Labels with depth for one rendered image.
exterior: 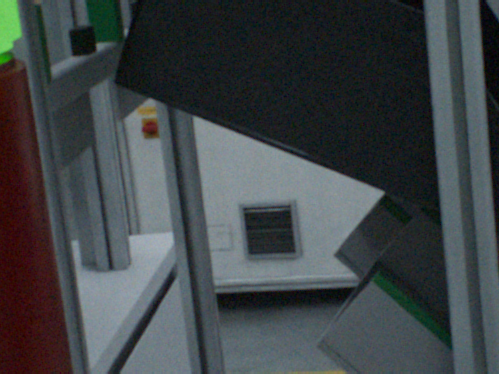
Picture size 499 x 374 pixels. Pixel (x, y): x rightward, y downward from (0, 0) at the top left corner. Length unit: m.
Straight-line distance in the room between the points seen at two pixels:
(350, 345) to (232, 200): 4.11
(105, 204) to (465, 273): 1.56
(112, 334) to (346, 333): 1.20
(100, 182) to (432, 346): 1.52
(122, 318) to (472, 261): 1.32
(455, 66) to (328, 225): 4.12
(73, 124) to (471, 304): 0.22
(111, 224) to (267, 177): 2.60
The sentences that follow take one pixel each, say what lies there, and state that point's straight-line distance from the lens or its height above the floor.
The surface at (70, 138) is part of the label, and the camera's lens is 0.64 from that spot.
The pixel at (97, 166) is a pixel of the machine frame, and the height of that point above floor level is 1.02.
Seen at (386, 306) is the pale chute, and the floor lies 1.20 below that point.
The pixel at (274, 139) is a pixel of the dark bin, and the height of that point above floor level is 1.28.
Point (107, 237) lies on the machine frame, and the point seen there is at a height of 0.91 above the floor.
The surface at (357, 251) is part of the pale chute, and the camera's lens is 0.73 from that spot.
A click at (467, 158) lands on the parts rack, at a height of 1.27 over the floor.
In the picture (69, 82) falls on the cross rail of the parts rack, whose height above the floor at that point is 1.31.
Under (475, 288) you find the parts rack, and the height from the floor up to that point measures 1.22.
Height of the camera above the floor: 1.37
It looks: 13 degrees down
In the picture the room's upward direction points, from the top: 6 degrees counter-clockwise
